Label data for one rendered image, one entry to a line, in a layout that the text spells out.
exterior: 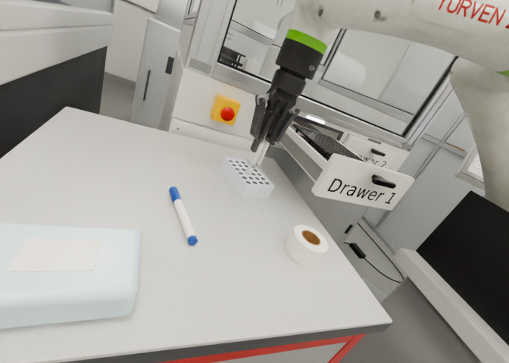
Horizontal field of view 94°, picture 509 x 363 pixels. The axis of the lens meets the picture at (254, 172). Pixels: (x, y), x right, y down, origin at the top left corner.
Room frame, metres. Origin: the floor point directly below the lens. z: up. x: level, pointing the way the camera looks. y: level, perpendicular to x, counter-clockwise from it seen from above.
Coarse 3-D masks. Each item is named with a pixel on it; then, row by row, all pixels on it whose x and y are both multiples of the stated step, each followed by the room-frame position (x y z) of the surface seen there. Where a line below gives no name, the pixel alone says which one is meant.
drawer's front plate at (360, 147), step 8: (352, 136) 0.96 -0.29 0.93; (344, 144) 0.96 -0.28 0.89; (352, 144) 0.96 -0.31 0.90; (360, 144) 0.98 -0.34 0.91; (368, 144) 1.00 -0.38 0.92; (360, 152) 0.99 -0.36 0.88; (368, 152) 1.01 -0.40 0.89; (384, 152) 1.05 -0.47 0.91; (392, 152) 1.07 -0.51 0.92; (376, 160) 1.04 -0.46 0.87; (384, 160) 1.06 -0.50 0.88; (392, 160) 1.08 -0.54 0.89
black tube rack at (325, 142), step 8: (296, 128) 0.80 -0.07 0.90; (304, 128) 0.85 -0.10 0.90; (304, 136) 0.86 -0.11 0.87; (312, 136) 0.76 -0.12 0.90; (320, 136) 0.82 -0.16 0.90; (328, 136) 0.89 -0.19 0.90; (312, 144) 0.79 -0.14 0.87; (320, 144) 0.71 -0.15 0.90; (328, 144) 0.75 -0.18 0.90; (336, 144) 0.81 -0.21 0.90; (320, 152) 0.74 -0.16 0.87; (336, 152) 0.69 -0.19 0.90; (344, 152) 0.73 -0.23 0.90; (352, 152) 0.79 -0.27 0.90; (328, 160) 0.68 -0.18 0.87; (360, 160) 0.74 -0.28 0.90
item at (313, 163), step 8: (288, 128) 0.77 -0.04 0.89; (288, 136) 0.75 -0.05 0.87; (296, 136) 0.72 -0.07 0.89; (288, 144) 0.73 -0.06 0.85; (296, 144) 0.70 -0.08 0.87; (304, 144) 0.67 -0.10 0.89; (296, 152) 0.68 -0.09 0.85; (304, 152) 0.65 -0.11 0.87; (312, 152) 0.62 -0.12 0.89; (296, 160) 0.67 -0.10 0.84; (304, 160) 0.63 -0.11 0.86; (312, 160) 0.61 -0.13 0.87; (320, 160) 0.59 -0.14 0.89; (304, 168) 0.62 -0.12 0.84; (312, 168) 0.59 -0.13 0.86; (320, 168) 0.57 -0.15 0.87; (312, 176) 0.58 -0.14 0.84
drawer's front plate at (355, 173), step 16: (336, 160) 0.52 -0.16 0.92; (352, 160) 0.55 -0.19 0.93; (320, 176) 0.53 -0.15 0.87; (336, 176) 0.54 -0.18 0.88; (352, 176) 0.56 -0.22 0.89; (368, 176) 0.58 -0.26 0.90; (384, 176) 0.60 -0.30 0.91; (400, 176) 0.63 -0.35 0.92; (320, 192) 0.53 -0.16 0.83; (336, 192) 0.55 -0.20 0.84; (368, 192) 0.60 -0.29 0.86; (384, 192) 0.62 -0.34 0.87; (400, 192) 0.65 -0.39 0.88; (384, 208) 0.64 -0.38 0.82
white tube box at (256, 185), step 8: (224, 160) 0.56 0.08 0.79; (232, 160) 0.57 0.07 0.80; (240, 160) 0.59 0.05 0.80; (224, 168) 0.55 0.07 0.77; (232, 168) 0.53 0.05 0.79; (240, 168) 0.54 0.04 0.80; (256, 168) 0.59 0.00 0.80; (232, 176) 0.52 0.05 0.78; (240, 176) 0.50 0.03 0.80; (248, 176) 0.52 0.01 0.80; (256, 176) 0.54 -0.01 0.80; (264, 176) 0.56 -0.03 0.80; (232, 184) 0.51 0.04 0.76; (240, 184) 0.49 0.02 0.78; (248, 184) 0.48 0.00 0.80; (256, 184) 0.50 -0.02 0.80; (264, 184) 0.52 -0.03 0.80; (272, 184) 0.53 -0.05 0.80; (240, 192) 0.48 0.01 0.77; (248, 192) 0.48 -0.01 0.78; (256, 192) 0.50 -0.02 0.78; (264, 192) 0.52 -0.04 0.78
